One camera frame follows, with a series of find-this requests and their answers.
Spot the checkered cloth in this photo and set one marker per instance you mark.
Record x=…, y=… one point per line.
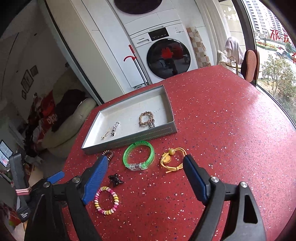
x=198, y=47

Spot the white upper dryer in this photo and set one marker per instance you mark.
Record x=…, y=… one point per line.
x=137, y=16

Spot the red handled mop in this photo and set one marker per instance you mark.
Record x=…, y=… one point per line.
x=134, y=58

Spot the wall picture frames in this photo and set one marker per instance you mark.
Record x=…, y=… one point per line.
x=26, y=83

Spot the white washing machine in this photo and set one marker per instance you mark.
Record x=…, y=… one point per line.
x=165, y=50

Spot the black clothing on sofa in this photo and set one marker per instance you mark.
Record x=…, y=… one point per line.
x=67, y=106

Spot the white curtain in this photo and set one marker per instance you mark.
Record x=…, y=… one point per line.
x=216, y=25

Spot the silver rhinestone hair clip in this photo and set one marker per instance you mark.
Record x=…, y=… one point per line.
x=114, y=127

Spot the white cabinet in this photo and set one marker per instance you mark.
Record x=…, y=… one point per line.
x=95, y=44

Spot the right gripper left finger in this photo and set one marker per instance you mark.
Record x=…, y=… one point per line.
x=46, y=219

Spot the red printed cushion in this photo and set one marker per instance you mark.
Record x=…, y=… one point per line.
x=48, y=115

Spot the dark claw hair clip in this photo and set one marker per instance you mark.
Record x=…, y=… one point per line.
x=115, y=179

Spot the grey jewelry tray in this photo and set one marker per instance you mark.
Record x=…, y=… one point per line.
x=127, y=112

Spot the brown chair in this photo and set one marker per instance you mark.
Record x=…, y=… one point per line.
x=250, y=65

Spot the gold hair clip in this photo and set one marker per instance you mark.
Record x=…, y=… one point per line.
x=106, y=134

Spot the pale clothes pile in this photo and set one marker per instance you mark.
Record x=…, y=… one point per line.
x=231, y=57

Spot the green glitter bangle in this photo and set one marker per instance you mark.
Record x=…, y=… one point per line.
x=138, y=156

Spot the silver chain charm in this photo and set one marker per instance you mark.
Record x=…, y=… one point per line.
x=152, y=124

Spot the cream sofa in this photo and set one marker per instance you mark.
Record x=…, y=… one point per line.
x=59, y=143

